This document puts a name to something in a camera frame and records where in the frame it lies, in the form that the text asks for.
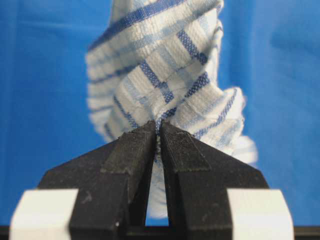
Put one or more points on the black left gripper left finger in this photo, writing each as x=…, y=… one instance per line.
x=113, y=183

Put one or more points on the white blue striped towel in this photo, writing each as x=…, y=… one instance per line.
x=158, y=61

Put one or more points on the blue table mat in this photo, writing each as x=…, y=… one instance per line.
x=270, y=49

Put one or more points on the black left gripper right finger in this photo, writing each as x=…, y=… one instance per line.
x=197, y=177

